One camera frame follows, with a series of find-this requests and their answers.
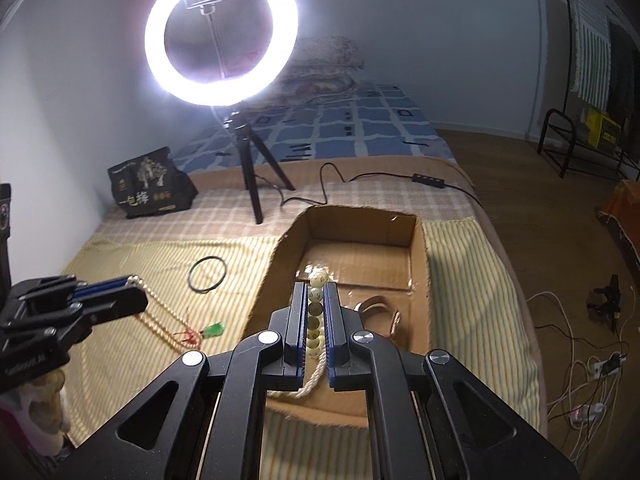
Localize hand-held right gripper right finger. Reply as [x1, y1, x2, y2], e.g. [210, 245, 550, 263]
[326, 282, 586, 480]

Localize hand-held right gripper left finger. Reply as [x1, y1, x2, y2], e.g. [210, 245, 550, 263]
[65, 281, 307, 480]

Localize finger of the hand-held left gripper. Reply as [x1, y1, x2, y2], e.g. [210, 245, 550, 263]
[75, 275, 139, 299]
[75, 286, 149, 332]

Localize cream bead bracelet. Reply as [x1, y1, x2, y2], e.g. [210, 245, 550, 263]
[306, 269, 330, 359]

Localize brown leather strap watch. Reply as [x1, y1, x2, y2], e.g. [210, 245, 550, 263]
[356, 296, 402, 342]

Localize long cream bead necklace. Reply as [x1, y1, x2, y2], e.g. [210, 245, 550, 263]
[127, 275, 201, 357]

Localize white twisted pearl necklace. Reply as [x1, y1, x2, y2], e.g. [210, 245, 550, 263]
[267, 345, 331, 401]

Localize cardboard box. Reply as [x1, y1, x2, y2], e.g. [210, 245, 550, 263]
[242, 204, 432, 423]

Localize cream patterned cloth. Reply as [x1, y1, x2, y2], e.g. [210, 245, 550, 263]
[20, 367, 74, 458]

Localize black printed snack bag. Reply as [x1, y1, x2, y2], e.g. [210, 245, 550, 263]
[107, 146, 199, 220]

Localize tan plaid bed blanket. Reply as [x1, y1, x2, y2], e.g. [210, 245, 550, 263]
[65, 155, 551, 433]

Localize yellow striped cloth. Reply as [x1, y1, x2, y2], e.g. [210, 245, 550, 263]
[55, 217, 543, 480]

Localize black tripod stand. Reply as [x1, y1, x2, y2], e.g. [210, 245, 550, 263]
[222, 110, 296, 225]

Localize blue patterned bedsheet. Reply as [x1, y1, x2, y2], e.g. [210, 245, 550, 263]
[177, 80, 457, 173]

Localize folded floral quilt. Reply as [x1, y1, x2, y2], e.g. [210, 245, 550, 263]
[270, 35, 366, 107]

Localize black clamp stand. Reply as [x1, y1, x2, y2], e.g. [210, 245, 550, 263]
[587, 274, 625, 332]

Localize white power strip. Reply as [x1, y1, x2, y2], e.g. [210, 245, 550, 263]
[592, 352, 629, 379]

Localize black metal clothes rack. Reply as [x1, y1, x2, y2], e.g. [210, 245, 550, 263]
[537, 0, 640, 182]

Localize phone holder clamp on rod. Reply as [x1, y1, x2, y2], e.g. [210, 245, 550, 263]
[182, 0, 231, 81]

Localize orange cloth covered stool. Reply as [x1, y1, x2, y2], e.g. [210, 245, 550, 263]
[597, 179, 640, 261]

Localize yellow box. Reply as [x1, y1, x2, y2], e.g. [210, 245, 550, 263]
[582, 107, 624, 150]

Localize hanging striped cloth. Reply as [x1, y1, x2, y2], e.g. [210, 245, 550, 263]
[570, 0, 614, 106]

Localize hanging dark clothes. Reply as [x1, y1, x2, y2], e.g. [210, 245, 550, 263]
[605, 15, 640, 122]

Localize thin black ring bangle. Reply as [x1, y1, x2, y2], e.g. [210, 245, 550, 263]
[188, 256, 228, 293]

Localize green pendant on red cord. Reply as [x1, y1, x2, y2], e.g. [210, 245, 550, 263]
[172, 322, 225, 347]

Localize black cable with inline switch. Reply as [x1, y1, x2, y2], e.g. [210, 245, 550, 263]
[280, 161, 483, 208]

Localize white floor cables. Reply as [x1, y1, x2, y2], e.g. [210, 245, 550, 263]
[525, 290, 632, 461]

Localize round white ring light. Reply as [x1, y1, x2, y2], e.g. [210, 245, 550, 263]
[144, 0, 301, 107]

